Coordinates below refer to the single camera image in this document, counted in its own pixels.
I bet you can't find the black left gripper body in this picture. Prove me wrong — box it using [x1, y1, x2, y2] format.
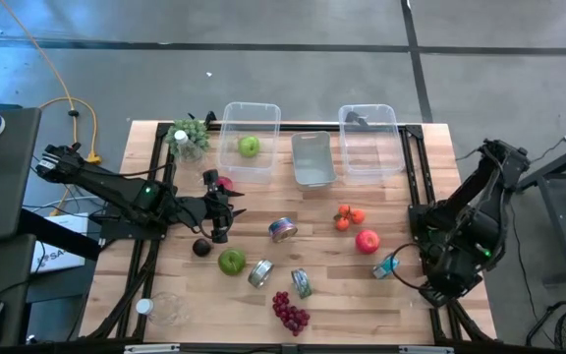
[184, 169, 233, 245]

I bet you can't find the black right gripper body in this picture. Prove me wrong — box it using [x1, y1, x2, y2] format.
[429, 260, 483, 302]

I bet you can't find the dark avocado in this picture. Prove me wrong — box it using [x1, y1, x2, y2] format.
[192, 237, 213, 258]

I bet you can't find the green apple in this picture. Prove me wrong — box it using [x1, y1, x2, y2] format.
[237, 135, 261, 159]
[217, 247, 248, 276]

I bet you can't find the multicolour label can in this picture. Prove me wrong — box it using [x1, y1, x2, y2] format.
[268, 216, 299, 244]

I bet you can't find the silver pull-tab tin can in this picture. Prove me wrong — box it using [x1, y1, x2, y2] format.
[247, 259, 275, 289]

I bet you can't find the teal label can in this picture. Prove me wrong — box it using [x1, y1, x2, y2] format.
[372, 254, 401, 280]

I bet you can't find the clear bottle white cap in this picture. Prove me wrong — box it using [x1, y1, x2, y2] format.
[173, 129, 205, 171]
[135, 291, 191, 328]

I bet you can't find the small grey bin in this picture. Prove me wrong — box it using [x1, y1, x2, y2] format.
[290, 130, 338, 192]

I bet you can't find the dark green label can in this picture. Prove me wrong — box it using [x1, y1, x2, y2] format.
[290, 267, 313, 300]

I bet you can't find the red apple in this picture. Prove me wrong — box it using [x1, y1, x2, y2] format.
[354, 228, 381, 256]

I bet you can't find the orange tangerine bunch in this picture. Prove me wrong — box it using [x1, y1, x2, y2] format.
[332, 203, 367, 233]

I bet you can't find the red grape bunch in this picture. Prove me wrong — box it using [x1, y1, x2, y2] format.
[271, 290, 311, 338]

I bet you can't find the clear plastic bin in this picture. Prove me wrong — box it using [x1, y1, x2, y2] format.
[216, 101, 282, 186]
[337, 103, 407, 186]

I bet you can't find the green artificial plant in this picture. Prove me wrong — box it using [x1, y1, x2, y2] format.
[165, 117, 211, 161]

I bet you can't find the black side table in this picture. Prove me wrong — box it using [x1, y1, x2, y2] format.
[510, 136, 566, 287]

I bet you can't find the white cardboard box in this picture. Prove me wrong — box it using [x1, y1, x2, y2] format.
[29, 212, 90, 274]

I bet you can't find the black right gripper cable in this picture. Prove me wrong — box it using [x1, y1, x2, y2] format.
[389, 242, 431, 292]

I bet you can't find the grey table edge bracket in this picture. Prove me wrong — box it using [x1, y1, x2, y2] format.
[123, 343, 182, 354]
[398, 345, 455, 354]

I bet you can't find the yellow extension cable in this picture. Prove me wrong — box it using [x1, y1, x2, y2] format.
[0, 0, 103, 217]

